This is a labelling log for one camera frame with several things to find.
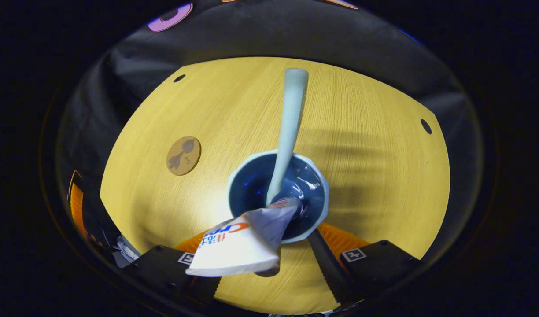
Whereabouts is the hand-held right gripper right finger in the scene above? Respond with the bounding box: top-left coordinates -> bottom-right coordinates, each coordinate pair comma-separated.
306,222 -> 422,309

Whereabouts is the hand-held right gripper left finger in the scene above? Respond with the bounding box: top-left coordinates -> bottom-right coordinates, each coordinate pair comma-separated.
122,231 -> 222,305

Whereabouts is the white toothpaste tube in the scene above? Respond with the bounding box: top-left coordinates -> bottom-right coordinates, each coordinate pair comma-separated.
185,196 -> 303,278

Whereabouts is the light blue cup cork handle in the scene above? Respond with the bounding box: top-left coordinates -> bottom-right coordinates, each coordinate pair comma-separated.
227,149 -> 330,244

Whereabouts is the round brown coaster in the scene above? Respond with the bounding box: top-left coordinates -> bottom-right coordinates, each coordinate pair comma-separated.
166,136 -> 202,177

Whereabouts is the pale white toothbrush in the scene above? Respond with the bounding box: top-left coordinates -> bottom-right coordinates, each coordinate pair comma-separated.
266,68 -> 310,207

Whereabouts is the black backdrop cloth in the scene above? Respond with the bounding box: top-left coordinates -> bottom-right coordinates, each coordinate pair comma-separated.
57,0 -> 478,265

